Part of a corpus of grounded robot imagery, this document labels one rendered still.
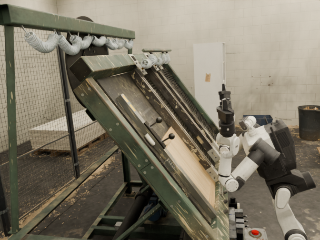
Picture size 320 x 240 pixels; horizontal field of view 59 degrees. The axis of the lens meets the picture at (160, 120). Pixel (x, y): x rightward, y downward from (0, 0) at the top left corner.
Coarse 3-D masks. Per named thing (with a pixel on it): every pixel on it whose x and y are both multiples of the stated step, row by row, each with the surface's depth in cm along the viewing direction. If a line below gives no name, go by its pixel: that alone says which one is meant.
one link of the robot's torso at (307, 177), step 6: (288, 174) 184; (294, 174) 183; (300, 174) 187; (306, 174) 185; (270, 180) 187; (276, 180) 186; (282, 180) 185; (288, 180) 184; (294, 180) 183; (300, 180) 183; (306, 180) 183; (312, 180) 182; (294, 186) 186; (300, 186) 184; (306, 186) 183; (312, 186) 183; (270, 192) 191
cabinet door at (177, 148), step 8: (168, 136) 200; (176, 136) 214; (168, 144) 190; (176, 144) 204; (184, 144) 218; (176, 152) 194; (184, 152) 207; (176, 160) 185; (184, 160) 197; (192, 160) 211; (184, 168) 188; (192, 168) 201; (200, 168) 215; (192, 176) 191; (200, 176) 204; (208, 176) 217; (200, 184) 194; (208, 184) 207; (208, 192) 197; (208, 200) 187
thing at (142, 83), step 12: (132, 60) 211; (132, 72) 215; (144, 72) 215; (144, 84) 216; (156, 96) 216; (156, 108) 218; (168, 120) 218; (180, 132) 219; (192, 144) 219; (204, 156) 223; (204, 168) 221; (216, 180) 222
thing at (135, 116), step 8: (120, 96) 170; (120, 104) 171; (128, 104) 170; (128, 112) 171; (136, 112) 173; (136, 120) 172; (144, 120) 175; (144, 128) 172; (152, 136) 172; (160, 152) 173; (168, 152) 175; (176, 168) 173; (184, 176) 174; (184, 184) 175; (192, 184) 175; (192, 192) 175; (200, 192) 178; (200, 200) 175; (208, 208) 175
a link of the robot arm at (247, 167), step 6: (246, 156) 169; (246, 162) 165; (252, 162) 164; (240, 168) 166; (246, 168) 164; (252, 168) 164; (234, 174) 167; (240, 174) 165; (246, 174) 165; (228, 180) 163; (234, 180) 162; (240, 180) 164; (228, 186) 163; (234, 186) 163; (240, 186) 165
